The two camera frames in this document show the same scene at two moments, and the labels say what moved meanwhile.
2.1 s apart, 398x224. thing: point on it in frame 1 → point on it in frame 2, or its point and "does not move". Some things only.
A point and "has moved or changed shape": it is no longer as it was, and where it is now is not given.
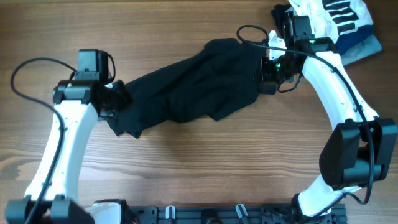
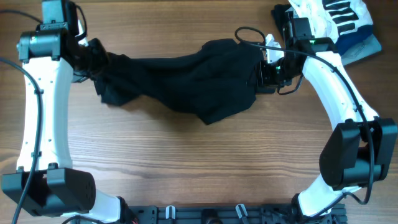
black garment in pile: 280,15 does not move
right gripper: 266,77 does not move
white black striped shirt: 330,18 does not move
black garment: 224,74 has moved or changed shape
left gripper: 125,95 → 97,46
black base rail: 227,214 does not move
